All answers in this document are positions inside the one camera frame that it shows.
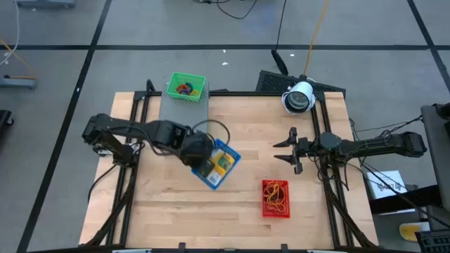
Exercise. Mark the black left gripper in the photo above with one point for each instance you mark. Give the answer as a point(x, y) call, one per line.
point(197, 149)

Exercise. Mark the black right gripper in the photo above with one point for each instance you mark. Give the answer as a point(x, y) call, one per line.
point(316, 144)

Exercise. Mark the blue plastic basket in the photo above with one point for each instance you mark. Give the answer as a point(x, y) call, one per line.
point(235, 156)

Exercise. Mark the orange rubber band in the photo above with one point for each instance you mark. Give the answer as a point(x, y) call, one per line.
point(269, 189)

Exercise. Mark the red plastic basket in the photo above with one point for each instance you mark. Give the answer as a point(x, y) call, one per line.
point(286, 207)

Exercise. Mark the yellow rubber band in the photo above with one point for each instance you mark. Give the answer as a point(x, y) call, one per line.
point(276, 206)

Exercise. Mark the yellow coil wristband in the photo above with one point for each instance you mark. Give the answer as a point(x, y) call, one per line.
point(195, 93)

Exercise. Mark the purple coil wristband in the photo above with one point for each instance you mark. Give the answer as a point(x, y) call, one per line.
point(184, 92)

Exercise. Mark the blue coil wristband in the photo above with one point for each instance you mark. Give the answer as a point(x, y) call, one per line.
point(187, 85)

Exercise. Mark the orange coil wristband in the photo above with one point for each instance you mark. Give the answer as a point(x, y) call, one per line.
point(179, 87)

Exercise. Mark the green plastic basket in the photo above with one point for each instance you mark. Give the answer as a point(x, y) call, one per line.
point(173, 79)

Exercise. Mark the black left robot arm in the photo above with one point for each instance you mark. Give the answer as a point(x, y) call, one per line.
point(140, 131)

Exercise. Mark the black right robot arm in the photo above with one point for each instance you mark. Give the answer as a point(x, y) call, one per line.
point(379, 144)

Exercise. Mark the grey perforated metal shelf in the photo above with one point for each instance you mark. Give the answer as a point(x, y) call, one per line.
point(183, 112)

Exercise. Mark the black perforated floor panel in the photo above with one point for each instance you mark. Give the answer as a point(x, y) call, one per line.
point(274, 82)

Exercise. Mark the white printed paper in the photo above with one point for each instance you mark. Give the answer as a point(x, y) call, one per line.
point(386, 184)

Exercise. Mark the black low bench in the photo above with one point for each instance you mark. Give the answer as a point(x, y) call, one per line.
point(404, 202)

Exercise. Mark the yellow object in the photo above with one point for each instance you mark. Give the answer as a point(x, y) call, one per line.
point(413, 232)

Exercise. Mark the black plastic crate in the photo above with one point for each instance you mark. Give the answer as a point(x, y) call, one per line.
point(434, 242)

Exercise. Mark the black floor object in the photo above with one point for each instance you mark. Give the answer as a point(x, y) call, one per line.
point(5, 119)

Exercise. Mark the grey metal floor base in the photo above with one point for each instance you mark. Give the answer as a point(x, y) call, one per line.
point(45, 3)
point(17, 82)

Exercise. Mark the white dome camera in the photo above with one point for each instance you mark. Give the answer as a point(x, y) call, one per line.
point(299, 100)

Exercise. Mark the black aluminium rig frame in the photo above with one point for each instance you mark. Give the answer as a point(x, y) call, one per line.
point(246, 93)

